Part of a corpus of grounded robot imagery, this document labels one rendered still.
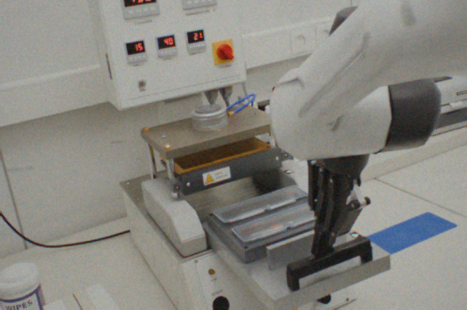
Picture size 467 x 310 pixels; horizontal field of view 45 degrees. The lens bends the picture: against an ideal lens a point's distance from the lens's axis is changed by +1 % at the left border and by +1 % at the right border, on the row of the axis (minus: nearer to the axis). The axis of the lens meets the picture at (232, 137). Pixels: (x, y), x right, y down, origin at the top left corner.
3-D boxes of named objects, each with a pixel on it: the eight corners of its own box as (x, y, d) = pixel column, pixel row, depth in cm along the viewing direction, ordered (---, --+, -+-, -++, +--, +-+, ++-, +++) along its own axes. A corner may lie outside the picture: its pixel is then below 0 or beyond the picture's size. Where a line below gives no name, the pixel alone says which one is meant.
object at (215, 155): (160, 163, 129) (153, 125, 126) (245, 140, 137) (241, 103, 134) (187, 187, 114) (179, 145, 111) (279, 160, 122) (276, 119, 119)
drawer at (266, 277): (202, 241, 110) (197, 205, 108) (297, 208, 118) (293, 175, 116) (275, 321, 84) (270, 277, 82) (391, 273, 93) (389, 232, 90)
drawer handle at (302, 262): (287, 285, 86) (284, 263, 85) (365, 255, 92) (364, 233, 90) (293, 292, 84) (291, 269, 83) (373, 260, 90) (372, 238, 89)
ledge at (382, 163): (231, 181, 182) (229, 168, 180) (419, 118, 217) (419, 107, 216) (282, 212, 156) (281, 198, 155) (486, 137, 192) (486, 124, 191)
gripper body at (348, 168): (304, 125, 76) (297, 175, 82) (340, 161, 71) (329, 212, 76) (348, 112, 79) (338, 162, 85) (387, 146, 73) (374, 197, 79)
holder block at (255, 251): (208, 225, 108) (206, 213, 107) (296, 197, 115) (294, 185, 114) (245, 263, 93) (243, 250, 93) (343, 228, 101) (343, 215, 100)
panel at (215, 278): (218, 357, 104) (191, 259, 106) (350, 301, 115) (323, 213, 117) (222, 358, 102) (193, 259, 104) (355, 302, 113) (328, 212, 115)
